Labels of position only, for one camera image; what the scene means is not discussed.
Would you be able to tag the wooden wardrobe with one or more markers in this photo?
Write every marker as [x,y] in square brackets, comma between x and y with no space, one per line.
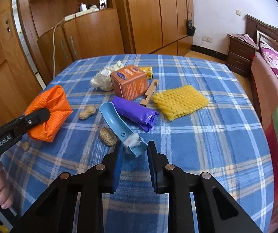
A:
[155,26]

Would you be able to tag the dark wooden nightstand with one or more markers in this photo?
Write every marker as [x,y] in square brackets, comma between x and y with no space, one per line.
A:
[240,56]

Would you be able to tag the peanut shell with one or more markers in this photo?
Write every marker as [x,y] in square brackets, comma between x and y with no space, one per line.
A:
[87,112]
[108,137]

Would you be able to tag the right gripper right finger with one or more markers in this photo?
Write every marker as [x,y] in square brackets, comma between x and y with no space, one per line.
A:
[197,203]

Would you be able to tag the left hand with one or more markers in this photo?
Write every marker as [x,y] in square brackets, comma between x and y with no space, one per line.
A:
[6,195]

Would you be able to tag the orange waffle cloth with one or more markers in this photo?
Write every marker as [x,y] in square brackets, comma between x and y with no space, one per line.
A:
[55,100]

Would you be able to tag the blue plaid tablecloth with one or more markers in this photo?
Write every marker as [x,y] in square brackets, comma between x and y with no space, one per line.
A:
[225,138]

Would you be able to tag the small peanut piece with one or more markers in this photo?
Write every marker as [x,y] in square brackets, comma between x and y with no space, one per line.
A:
[25,146]

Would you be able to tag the cardboard strip piece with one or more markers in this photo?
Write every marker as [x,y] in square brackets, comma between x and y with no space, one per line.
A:
[150,91]

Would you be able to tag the orange cardboard box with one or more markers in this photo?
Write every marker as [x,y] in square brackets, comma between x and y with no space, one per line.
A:
[129,82]

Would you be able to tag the black bag on wardrobe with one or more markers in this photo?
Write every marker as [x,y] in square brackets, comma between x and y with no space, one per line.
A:
[190,28]

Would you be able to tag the folded cloth on nightstand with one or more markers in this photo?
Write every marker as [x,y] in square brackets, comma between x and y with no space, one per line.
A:
[245,38]

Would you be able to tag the small yellow packet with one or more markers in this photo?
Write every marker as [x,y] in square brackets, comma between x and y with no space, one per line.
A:
[148,71]

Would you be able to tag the purple plastic wrapper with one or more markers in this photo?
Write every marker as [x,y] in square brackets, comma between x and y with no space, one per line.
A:
[135,112]

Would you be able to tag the light blue plastic scoop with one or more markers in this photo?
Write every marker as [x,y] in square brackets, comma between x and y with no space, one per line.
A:
[132,142]

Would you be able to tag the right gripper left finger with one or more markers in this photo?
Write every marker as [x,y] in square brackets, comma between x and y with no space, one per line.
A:
[76,199]

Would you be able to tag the curved wooden shelf cabinet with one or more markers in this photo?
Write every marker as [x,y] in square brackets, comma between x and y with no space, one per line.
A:
[55,44]

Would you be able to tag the bed with purple quilt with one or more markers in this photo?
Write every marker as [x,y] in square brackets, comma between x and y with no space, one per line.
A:
[264,67]

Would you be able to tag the white power strip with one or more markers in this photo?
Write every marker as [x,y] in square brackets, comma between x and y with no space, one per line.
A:
[78,14]

